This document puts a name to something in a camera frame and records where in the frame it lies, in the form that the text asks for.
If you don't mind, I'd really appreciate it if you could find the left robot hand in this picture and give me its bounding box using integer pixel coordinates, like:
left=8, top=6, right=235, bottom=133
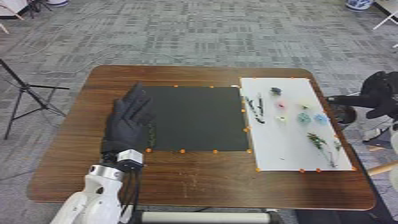
left=100, top=81, right=159, bottom=155

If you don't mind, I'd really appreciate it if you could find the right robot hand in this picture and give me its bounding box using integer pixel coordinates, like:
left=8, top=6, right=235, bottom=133
left=326, top=70, right=398, bottom=120

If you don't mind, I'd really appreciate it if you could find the dark mat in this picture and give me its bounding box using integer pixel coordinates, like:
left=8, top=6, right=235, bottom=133
left=141, top=85, right=253, bottom=153

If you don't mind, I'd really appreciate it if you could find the light blue flower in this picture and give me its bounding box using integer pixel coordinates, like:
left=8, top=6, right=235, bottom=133
left=313, top=113, right=331, bottom=125

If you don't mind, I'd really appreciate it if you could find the teal flower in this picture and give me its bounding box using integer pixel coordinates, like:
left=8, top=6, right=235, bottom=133
left=296, top=112, right=313, bottom=124

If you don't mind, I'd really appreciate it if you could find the black tripod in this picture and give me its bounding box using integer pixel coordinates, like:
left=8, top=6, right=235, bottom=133
left=0, top=58, right=72, bottom=141

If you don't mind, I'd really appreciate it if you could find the white sheet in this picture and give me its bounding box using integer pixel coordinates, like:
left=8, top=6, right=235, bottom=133
left=239, top=77, right=358, bottom=173

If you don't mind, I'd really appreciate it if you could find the white chair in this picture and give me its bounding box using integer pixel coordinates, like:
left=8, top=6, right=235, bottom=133
left=372, top=0, right=398, bottom=32

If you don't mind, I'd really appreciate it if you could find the blue white vase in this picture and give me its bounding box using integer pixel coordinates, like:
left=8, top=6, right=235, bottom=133
left=45, top=0, right=72, bottom=8
left=345, top=0, right=377, bottom=12

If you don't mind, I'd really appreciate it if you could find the pale grey bar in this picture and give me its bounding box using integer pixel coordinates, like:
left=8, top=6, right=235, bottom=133
left=139, top=211, right=276, bottom=224

